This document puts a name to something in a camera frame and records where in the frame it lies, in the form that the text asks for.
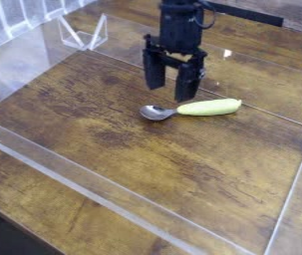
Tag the clear acrylic tray enclosure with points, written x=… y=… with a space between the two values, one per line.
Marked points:
x=104 y=183

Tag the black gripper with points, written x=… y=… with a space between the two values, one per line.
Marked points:
x=175 y=47

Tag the green handled metal spoon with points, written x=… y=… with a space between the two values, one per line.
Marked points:
x=205 y=108

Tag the black bar on table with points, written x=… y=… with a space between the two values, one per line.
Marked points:
x=247 y=14

